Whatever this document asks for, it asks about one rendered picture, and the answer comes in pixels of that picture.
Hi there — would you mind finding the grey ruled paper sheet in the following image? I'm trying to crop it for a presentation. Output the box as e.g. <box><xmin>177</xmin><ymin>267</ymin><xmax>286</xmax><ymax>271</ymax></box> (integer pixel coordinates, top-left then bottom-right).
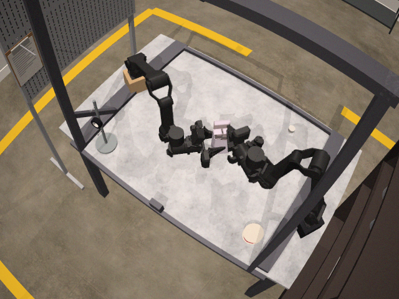
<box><xmin>8</xmin><ymin>36</ymin><xmax>43</xmax><ymax>86</ymax></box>

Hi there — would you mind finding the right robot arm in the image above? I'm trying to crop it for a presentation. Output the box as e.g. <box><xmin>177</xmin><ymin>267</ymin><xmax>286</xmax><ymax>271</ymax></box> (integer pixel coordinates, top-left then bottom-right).
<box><xmin>241</xmin><ymin>136</ymin><xmax>330</xmax><ymax>228</ymax></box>

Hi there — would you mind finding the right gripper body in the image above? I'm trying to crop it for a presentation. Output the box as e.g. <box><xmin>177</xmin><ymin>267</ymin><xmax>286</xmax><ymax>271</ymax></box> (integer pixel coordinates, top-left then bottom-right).
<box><xmin>227</xmin><ymin>126</ymin><xmax>251</xmax><ymax>166</ymax></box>

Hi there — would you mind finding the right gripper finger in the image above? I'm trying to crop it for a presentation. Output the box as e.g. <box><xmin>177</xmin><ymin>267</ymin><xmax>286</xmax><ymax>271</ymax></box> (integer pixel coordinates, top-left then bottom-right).
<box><xmin>227</xmin><ymin>125</ymin><xmax>235</xmax><ymax>142</ymax></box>
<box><xmin>226</xmin><ymin>130</ymin><xmax>234</xmax><ymax>152</ymax></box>

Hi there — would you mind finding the black tape roll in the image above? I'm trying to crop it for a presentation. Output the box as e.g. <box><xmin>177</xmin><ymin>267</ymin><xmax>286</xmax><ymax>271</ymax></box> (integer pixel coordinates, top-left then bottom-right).
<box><xmin>91</xmin><ymin>117</ymin><xmax>103</xmax><ymax>129</ymax></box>

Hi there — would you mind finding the brown clipboard with paper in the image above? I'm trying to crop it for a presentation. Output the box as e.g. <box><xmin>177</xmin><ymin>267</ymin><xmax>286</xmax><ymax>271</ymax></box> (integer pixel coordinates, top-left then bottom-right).
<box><xmin>5</xmin><ymin>32</ymin><xmax>44</xmax><ymax>87</ymax></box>

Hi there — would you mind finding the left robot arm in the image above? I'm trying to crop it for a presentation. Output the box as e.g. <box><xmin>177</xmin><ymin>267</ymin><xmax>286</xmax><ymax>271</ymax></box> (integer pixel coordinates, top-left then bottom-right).
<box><xmin>124</xmin><ymin>52</ymin><xmax>205</xmax><ymax>157</ymax></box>

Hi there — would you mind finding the dark grey metal gantry frame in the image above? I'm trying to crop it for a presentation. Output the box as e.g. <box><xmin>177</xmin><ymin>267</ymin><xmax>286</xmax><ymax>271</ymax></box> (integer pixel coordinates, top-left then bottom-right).
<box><xmin>23</xmin><ymin>0</ymin><xmax>399</xmax><ymax>272</ymax></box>

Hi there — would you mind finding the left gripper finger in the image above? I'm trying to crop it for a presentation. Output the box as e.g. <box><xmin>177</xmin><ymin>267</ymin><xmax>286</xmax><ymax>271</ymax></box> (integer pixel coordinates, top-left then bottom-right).
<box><xmin>203</xmin><ymin>126</ymin><xmax>213</xmax><ymax>139</ymax></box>
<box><xmin>208</xmin><ymin>147</ymin><xmax>226</xmax><ymax>159</ymax></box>

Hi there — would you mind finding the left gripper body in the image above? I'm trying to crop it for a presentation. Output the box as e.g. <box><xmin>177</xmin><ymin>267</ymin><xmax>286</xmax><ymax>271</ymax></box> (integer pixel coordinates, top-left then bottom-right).
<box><xmin>184</xmin><ymin>120</ymin><xmax>210</xmax><ymax>168</ymax></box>

